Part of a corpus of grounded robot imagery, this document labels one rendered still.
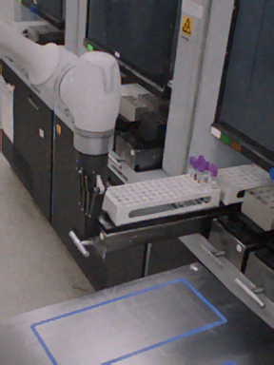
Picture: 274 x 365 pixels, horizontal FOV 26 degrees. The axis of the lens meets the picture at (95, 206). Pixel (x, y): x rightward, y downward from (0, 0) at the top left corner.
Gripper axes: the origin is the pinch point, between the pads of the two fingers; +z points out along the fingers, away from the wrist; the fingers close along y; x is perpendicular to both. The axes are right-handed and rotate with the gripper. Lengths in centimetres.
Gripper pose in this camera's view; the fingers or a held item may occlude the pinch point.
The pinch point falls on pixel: (88, 224)
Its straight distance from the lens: 141.3
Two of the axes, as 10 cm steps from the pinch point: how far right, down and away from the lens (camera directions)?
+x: -9.1, 1.6, -3.8
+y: -4.0, -4.8, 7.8
